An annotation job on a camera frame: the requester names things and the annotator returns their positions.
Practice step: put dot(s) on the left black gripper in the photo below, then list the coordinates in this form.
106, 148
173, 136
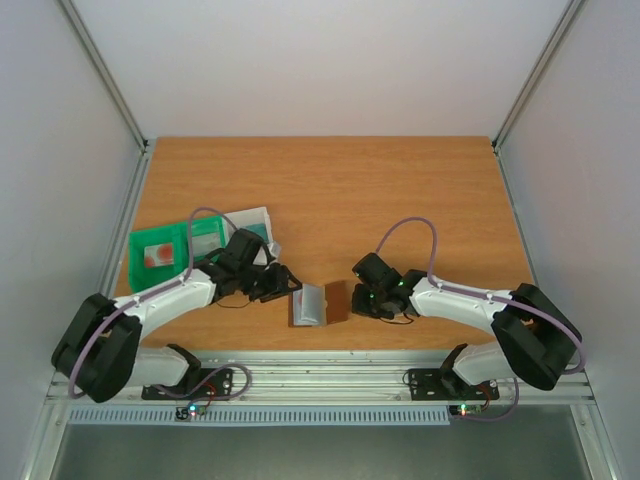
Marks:
279, 284

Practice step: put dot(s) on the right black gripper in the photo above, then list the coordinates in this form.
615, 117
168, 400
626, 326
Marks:
364, 300

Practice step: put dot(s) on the brown leather card holder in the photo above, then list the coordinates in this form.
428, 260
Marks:
338, 306

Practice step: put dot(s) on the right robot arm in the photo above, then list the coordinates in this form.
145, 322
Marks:
533, 340

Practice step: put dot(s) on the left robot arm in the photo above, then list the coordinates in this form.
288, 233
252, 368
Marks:
100, 352

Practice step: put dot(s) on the grey card in holder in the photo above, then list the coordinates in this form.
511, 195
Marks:
309, 307

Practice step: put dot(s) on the teal card stack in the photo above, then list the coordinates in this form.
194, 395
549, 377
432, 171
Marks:
260, 229

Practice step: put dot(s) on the white card in bin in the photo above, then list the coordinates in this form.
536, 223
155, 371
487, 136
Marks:
205, 243

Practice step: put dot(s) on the red circle card in bin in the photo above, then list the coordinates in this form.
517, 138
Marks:
160, 255

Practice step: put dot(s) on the white plastic bin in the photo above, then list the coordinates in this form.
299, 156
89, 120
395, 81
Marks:
258, 221

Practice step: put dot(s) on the green two-compartment bin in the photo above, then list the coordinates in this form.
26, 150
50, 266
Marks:
142, 278

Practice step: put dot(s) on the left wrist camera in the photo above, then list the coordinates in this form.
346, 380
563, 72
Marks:
268, 253

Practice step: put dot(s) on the aluminium front rail frame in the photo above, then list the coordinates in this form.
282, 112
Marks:
319, 377

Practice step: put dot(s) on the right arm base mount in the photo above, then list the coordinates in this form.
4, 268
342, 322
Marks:
431, 384

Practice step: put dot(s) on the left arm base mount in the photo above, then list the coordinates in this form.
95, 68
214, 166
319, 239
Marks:
215, 382

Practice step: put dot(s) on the grey slotted cable duct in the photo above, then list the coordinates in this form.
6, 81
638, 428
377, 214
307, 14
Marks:
262, 416

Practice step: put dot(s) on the left aluminium frame post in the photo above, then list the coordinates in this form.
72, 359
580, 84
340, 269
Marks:
79, 28

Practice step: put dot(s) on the aluminium frame post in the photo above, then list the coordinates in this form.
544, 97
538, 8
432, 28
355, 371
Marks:
559, 32
79, 28

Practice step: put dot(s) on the right aluminium frame post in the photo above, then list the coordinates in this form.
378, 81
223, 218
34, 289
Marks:
559, 32

